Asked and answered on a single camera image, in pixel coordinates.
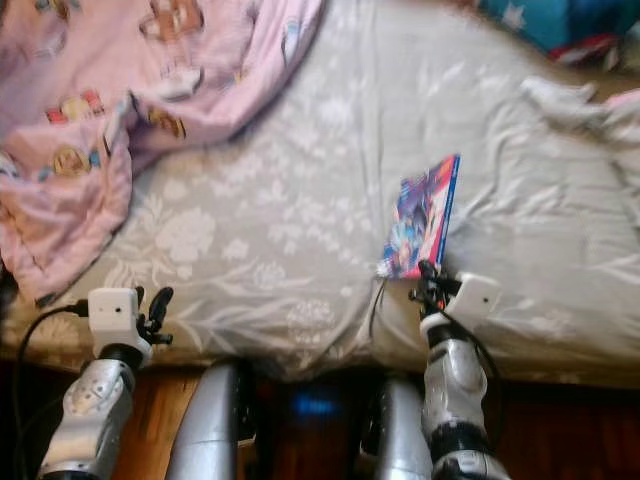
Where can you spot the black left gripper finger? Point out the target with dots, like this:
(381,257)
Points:
(157,312)

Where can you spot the colourful comic book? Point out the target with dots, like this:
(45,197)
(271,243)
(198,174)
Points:
(420,215)

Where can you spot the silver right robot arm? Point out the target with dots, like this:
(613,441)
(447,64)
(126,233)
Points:
(455,390)

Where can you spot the silver left robot leg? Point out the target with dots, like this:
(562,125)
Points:
(205,430)

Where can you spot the silver robot leg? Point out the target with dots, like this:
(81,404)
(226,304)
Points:
(400,440)
(205,430)

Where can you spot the silver right robot leg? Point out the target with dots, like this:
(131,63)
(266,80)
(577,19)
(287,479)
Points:
(400,440)

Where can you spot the bed with grey floral sheet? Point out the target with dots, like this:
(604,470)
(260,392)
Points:
(290,180)

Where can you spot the pink cartoon print blanket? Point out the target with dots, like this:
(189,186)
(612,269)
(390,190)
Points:
(100,110)

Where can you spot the white sock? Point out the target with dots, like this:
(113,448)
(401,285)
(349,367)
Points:
(560,100)

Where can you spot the large grey floral pillow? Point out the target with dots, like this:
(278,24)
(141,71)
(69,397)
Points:
(625,130)

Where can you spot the blue red superhero print pillow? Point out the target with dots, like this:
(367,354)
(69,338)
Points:
(560,25)

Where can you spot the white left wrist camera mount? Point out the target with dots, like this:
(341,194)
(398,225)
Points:
(115,318)

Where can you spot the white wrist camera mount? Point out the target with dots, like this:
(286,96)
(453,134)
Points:
(477,298)
(115,318)

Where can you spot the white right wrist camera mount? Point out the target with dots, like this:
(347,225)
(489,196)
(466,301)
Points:
(477,298)

